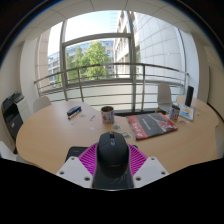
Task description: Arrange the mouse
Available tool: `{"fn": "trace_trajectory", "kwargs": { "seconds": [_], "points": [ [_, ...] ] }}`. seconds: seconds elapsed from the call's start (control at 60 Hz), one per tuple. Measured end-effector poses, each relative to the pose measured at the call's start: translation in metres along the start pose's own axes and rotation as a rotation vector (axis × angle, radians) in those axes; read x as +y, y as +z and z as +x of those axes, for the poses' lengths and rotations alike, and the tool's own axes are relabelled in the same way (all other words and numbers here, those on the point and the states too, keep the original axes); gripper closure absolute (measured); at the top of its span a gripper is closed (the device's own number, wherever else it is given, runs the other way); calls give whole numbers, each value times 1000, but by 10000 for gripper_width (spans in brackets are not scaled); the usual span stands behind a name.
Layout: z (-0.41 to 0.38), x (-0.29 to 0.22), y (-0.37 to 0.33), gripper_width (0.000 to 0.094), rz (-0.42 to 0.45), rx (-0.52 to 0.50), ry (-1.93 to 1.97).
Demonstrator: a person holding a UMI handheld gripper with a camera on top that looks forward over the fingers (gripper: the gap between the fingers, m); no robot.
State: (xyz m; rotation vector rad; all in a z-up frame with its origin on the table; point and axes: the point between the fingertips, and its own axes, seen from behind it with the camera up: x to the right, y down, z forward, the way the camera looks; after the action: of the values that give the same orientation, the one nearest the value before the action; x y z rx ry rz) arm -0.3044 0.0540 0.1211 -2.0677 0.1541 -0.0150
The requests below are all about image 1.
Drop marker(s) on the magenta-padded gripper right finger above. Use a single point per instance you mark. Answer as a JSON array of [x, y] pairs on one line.
[[150, 170]]

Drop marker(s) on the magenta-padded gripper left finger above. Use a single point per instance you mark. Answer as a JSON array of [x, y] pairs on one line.
[[75, 170]]

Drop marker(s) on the black computer mouse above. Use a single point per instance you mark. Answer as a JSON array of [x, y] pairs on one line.
[[112, 155]]

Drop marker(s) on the black printed mouse pad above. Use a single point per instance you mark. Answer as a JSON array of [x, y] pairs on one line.
[[75, 153]]

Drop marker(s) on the red magazine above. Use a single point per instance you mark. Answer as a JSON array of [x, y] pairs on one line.
[[151, 125]]

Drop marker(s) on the black and blue stapler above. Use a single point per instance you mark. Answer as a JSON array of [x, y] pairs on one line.
[[74, 111]]

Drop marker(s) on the white mug with colourful print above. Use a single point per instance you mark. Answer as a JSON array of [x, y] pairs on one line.
[[174, 113]]

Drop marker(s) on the white chair with wooden legs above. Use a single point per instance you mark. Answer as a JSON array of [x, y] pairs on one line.
[[6, 151]]

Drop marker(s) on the black cylinder speaker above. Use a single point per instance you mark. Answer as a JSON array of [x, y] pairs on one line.
[[189, 96]]

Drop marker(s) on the black office printer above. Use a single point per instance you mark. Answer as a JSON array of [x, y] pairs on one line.
[[11, 115]]

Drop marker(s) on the metal balcony railing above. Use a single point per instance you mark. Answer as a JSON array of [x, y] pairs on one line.
[[110, 66]]

